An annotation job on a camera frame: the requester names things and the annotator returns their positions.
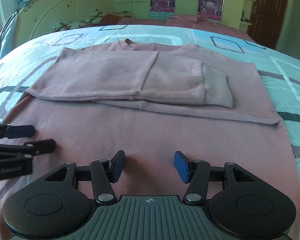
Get corner shelves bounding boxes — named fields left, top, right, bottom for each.
left=239, top=0, right=256, bottom=29

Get pink sweater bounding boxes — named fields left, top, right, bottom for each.
left=0, top=39, right=300, bottom=239

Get pink checked bedspread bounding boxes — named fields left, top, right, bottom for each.
left=124, top=18, right=255, bottom=43

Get patterned light blue bedsheet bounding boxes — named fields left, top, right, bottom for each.
left=0, top=25, right=300, bottom=179

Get patterned pillow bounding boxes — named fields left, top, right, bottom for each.
left=52, top=8, right=106, bottom=32

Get folded pink cloth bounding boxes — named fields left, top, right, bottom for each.
left=169, top=15, right=208, bottom=23

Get brown wooden door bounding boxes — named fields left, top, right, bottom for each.
left=247, top=0, right=288, bottom=49

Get striped brown pillow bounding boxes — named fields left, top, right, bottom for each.
left=98, top=11, right=134, bottom=26

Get lower right poster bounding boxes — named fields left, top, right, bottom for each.
left=197, top=0, right=223, bottom=22

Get cream arched headboard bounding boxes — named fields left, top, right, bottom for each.
left=13, top=0, right=114, bottom=48

